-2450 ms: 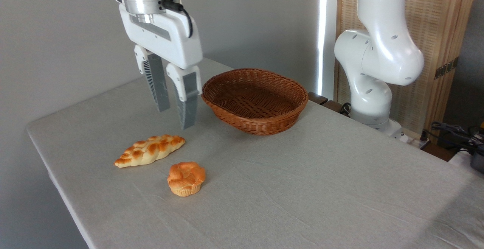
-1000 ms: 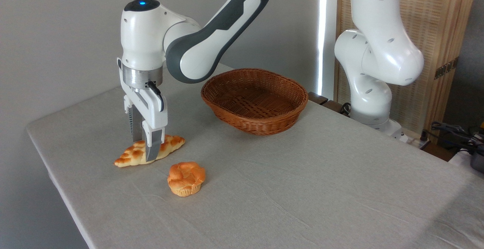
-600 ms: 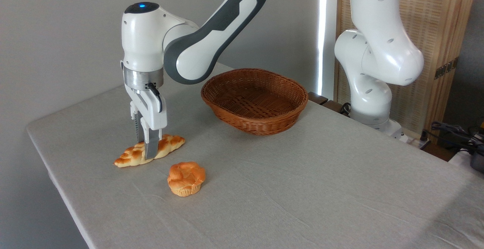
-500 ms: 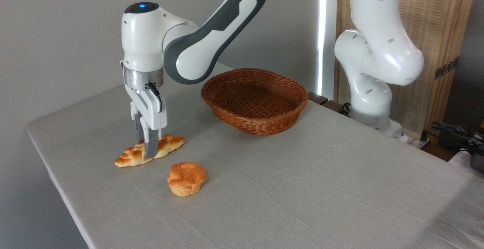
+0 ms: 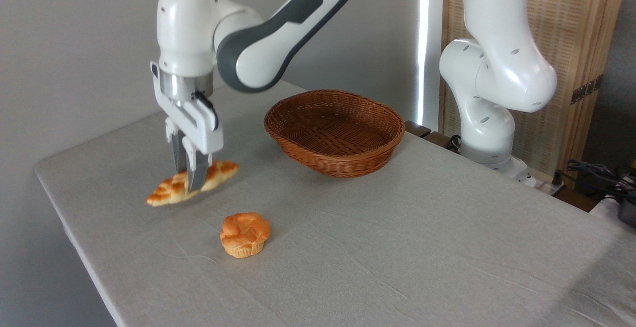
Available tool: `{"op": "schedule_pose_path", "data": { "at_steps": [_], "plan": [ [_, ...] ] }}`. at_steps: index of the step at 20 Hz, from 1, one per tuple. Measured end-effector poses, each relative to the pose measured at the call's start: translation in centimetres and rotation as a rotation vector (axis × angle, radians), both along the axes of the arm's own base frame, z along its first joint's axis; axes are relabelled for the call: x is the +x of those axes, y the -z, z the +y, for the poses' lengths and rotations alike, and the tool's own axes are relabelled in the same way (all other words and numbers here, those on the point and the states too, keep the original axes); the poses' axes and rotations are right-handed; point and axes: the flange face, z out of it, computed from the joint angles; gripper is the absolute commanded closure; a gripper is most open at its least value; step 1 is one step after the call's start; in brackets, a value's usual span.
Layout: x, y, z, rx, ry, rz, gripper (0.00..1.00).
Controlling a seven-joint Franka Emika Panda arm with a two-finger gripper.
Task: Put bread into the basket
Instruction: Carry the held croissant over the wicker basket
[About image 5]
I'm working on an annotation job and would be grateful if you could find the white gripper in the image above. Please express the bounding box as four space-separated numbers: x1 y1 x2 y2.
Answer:
151 61 224 192

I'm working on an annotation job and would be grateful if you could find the long braided bread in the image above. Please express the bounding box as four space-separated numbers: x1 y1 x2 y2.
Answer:
146 161 240 207

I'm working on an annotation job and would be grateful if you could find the round bread bun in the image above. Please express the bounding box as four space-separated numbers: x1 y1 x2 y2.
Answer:
220 212 271 259

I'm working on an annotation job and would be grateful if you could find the brown wicker basket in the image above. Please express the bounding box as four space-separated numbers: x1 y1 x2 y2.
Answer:
264 89 406 178

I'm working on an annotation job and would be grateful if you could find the grey tablecloth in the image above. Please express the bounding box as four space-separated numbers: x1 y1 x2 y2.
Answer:
34 79 636 327

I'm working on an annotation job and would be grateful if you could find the dark brown wooden furniture edge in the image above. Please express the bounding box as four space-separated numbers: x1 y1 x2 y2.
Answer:
405 121 453 150

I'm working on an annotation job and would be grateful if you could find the white power strip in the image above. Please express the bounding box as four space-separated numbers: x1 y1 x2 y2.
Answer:
527 175 566 196

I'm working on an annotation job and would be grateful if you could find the metal screen hinge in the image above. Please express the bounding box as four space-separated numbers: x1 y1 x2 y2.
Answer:
570 75 603 105

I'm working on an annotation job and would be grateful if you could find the wooden folding screen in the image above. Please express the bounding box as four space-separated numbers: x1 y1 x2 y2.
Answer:
441 0 629 188

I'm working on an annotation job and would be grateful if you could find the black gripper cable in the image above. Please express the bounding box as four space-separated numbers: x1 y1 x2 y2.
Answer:
191 91 219 131

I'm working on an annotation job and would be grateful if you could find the black cable bundle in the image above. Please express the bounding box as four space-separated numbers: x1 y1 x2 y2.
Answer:
554 160 636 203

